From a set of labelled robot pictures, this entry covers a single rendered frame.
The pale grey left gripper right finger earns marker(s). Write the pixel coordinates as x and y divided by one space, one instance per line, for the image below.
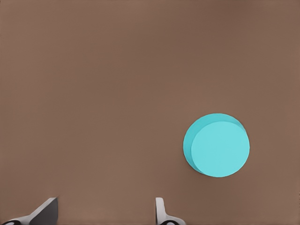
160 211

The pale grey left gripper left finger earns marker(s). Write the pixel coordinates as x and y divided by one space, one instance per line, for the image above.
44 212

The blue plate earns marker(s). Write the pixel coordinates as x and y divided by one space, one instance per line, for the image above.
218 147

